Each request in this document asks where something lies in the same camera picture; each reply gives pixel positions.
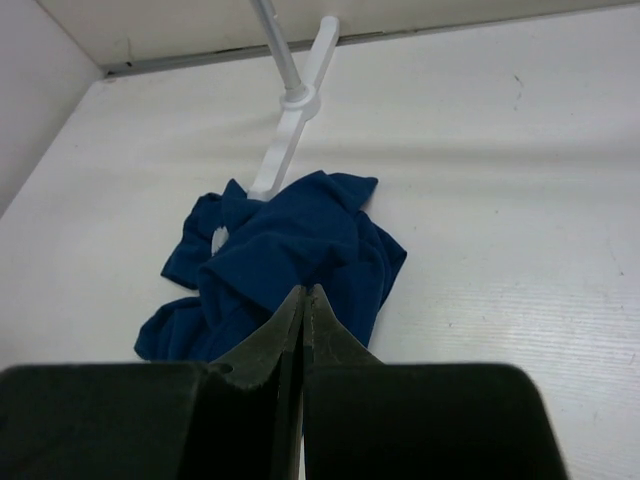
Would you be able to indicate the blue t shirt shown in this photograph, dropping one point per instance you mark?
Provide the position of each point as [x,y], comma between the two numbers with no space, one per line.
[239,258]

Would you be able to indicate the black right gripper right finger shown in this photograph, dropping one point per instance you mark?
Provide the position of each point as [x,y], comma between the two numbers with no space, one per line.
[365,419]

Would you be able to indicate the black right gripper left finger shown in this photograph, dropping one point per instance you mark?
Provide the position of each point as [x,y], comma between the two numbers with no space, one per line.
[237,417]

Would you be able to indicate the white clothes rack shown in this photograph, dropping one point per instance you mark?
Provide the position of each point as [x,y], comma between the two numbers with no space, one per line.
[301,99]

